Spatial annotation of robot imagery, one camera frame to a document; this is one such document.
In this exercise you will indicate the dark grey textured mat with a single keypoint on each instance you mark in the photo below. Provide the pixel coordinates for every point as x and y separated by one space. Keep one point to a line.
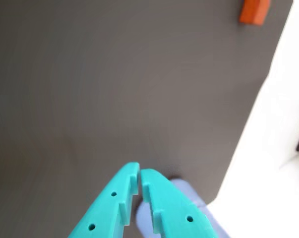
114 86

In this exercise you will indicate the orange wooden block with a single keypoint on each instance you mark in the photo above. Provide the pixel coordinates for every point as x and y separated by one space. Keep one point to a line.
253 11

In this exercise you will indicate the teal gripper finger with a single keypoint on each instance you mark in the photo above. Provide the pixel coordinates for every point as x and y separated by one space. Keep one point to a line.
107 210
174 210

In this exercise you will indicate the blue ceramic pot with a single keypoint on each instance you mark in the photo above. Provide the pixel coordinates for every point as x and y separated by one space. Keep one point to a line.
144 218

